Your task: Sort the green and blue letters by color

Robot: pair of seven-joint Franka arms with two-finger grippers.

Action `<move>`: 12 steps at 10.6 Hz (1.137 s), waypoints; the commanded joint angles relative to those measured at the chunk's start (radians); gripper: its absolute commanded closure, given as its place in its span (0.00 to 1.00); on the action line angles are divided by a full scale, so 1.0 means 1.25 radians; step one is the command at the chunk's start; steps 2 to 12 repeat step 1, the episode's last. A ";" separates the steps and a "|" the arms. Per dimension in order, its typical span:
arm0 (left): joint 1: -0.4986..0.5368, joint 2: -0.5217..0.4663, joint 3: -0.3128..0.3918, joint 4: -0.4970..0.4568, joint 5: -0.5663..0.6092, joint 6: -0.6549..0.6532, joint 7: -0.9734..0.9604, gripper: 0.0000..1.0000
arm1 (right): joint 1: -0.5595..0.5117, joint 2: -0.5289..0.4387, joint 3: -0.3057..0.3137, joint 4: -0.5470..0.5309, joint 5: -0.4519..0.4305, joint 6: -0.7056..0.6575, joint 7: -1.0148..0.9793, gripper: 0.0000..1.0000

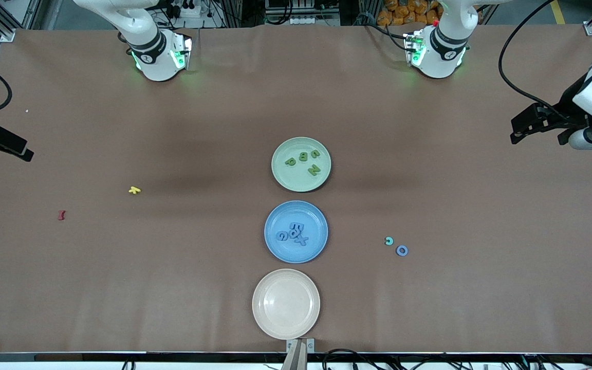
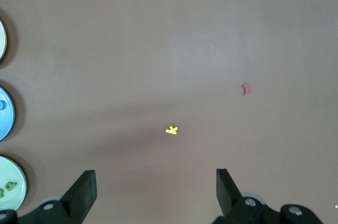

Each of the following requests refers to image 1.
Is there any blue plate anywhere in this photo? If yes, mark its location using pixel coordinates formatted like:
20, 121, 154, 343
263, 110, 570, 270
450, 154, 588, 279
264, 200, 329, 264

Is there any black floor cable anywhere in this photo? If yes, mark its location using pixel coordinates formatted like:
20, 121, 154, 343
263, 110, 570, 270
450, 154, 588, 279
322, 348, 404, 370

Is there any camera stand pole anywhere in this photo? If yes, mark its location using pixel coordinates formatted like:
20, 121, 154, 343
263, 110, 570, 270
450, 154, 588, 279
281, 340, 308, 370

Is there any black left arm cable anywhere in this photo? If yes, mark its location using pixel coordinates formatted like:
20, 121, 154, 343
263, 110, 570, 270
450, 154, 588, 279
498, 0, 566, 116

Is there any metal table edge rail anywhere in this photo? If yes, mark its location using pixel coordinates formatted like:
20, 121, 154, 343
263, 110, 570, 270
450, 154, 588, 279
0, 351, 592, 362

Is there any pile of orange objects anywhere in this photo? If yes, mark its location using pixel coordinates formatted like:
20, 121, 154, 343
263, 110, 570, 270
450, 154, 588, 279
377, 0, 443, 26

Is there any metal camera bracket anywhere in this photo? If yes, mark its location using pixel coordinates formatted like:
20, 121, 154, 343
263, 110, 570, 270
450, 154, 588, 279
286, 338, 316, 354

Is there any table cover sheet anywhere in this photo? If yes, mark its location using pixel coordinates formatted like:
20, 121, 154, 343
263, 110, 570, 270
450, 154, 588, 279
0, 25, 592, 354

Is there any green plate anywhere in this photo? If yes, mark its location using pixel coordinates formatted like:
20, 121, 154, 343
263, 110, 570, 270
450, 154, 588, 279
271, 136, 332, 193

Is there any beige plate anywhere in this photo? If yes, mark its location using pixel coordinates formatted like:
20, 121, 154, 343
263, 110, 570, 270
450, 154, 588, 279
252, 268, 321, 340

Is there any white power strip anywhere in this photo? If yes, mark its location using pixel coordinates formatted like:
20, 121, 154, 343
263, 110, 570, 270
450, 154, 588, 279
268, 14, 340, 26
165, 0, 201, 19

